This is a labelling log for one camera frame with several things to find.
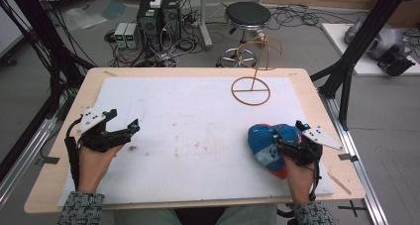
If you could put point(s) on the black tape cross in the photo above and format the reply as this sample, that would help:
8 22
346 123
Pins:
353 208

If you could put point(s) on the person's legs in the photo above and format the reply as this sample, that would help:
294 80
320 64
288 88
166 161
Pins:
138 216

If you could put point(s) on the white foam mat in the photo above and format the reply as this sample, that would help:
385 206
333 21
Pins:
185 145

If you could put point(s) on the clear plastic sheet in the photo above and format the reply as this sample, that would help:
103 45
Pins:
82 18

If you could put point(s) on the person's left hand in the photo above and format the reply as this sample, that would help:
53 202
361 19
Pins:
94 167

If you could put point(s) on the black round stool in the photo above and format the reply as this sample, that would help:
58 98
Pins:
247 14

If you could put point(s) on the aluminium rail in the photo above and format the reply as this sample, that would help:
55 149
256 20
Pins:
23 162
356 165

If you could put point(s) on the thin wooden stick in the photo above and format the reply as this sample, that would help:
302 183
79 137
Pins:
340 184

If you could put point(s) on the person's right hand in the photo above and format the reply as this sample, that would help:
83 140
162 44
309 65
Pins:
300 182

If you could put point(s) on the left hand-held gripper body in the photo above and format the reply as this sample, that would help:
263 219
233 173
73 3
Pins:
95 137

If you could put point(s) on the grey power supply unit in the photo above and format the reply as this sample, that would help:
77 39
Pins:
132 36
120 35

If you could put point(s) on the white floor board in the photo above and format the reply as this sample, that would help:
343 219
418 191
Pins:
336 40

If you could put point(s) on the grey machine housing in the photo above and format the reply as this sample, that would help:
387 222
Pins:
386 40

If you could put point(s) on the grey tape piece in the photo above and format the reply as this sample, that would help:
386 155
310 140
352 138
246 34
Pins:
51 160
348 157

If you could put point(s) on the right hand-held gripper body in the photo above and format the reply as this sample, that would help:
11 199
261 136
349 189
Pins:
302 152

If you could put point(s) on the black device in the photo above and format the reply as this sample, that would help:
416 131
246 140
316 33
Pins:
394 63

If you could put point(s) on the grey table leg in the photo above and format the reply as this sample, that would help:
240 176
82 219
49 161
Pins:
205 26

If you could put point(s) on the black computer tower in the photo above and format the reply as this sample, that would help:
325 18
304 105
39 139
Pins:
171 15
149 23

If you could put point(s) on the small white box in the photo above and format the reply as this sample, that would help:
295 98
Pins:
156 1

